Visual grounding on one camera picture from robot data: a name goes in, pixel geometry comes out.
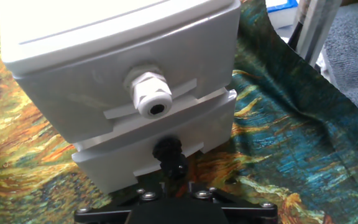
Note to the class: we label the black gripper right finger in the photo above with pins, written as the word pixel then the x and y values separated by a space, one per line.
pixel 235 205

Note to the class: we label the sunflower painting cloth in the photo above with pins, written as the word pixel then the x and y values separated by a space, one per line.
pixel 291 140

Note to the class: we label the blue and white box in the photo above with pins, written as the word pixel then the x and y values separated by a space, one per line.
pixel 280 17

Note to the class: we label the large aluminium frame beam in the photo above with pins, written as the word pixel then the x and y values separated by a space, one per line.
pixel 315 28

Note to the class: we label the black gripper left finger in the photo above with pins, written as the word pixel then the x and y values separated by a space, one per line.
pixel 120 205

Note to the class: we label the dark grey fabric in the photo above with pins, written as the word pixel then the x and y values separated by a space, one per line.
pixel 356 62

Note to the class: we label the grey drawer with black knob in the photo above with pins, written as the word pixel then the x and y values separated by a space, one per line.
pixel 110 168

